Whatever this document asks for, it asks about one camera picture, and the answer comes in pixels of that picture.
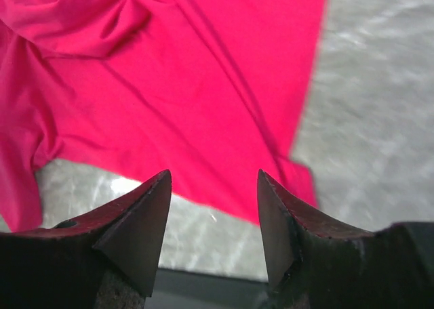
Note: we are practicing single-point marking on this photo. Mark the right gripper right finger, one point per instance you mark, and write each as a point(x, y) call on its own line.
point(283, 217)

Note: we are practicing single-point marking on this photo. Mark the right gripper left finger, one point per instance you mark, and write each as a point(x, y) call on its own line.
point(125, 235)

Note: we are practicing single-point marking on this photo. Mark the pink t shirt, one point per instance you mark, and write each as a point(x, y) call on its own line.
point(212, 90)

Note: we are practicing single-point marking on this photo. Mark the black base beam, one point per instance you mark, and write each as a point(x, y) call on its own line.
point(182, 289)

